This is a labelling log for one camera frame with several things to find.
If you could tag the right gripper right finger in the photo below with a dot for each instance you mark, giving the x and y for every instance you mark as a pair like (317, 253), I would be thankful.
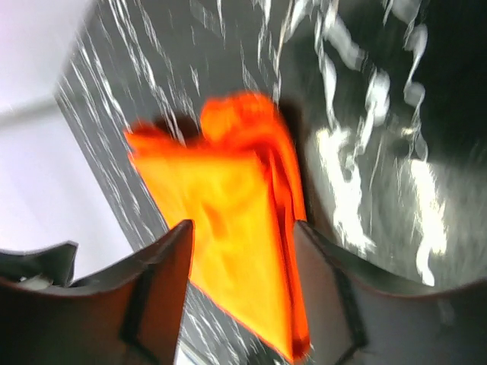
(359, 313)

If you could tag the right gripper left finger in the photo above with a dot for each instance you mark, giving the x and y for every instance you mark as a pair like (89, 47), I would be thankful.
(127, 313)

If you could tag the orange t shirt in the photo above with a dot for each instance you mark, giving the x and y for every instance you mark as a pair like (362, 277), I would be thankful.
(239, 182)

